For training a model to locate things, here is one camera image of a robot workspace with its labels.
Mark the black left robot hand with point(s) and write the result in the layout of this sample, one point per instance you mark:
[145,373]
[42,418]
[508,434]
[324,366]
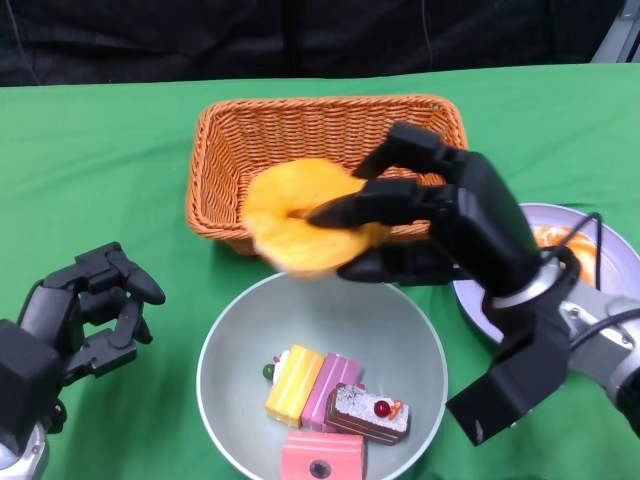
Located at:
[52,310]

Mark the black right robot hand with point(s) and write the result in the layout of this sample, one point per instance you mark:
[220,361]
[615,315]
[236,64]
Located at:
[480,210]

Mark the oblong twisted bread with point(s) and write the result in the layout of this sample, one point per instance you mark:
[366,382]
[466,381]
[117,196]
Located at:
[565,240]

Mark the pale grey bowl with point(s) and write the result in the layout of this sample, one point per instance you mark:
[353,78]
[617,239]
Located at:
[320,315]

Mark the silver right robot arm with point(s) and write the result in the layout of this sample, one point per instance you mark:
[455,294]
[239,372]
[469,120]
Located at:
[600,320]

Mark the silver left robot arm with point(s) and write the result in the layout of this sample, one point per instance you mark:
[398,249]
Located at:
[20,460]

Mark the white lavender plate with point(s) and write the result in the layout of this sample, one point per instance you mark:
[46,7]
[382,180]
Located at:
[560,220]

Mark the orange wicker basket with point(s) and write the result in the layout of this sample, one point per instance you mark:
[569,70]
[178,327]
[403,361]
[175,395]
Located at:
[280,130]

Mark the chocolate cake slice with cherry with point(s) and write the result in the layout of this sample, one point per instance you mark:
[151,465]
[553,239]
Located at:
[370,415]

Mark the yellow striped cake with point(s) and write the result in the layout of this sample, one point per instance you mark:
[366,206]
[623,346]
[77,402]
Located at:
[295,385]

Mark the pink cake with blueberry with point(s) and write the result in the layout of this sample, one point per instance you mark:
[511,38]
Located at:
[325,455]

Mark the green tablecloth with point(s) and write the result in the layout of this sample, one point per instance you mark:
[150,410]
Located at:
[100,150]

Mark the black backdrop cloth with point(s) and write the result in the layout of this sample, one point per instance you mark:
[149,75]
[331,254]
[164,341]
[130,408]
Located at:
[300,40]

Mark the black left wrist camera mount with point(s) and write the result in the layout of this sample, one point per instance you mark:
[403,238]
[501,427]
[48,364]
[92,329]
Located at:
[25,380]

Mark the grey metal frame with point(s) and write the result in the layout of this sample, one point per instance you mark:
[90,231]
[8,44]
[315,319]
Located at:
[620,40]

